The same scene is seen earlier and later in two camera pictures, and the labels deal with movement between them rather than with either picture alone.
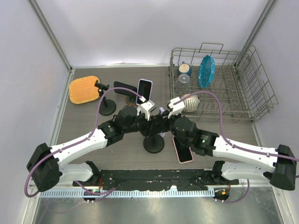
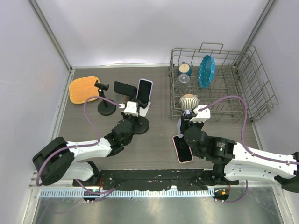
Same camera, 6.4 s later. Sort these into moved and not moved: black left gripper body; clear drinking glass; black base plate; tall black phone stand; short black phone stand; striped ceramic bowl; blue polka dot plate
Moved: tall black phone stand; black left gripper body
Not moved: striped ceramic bowl; clear drinking glass; short black phone stand; black base plate; blue polka dot plate
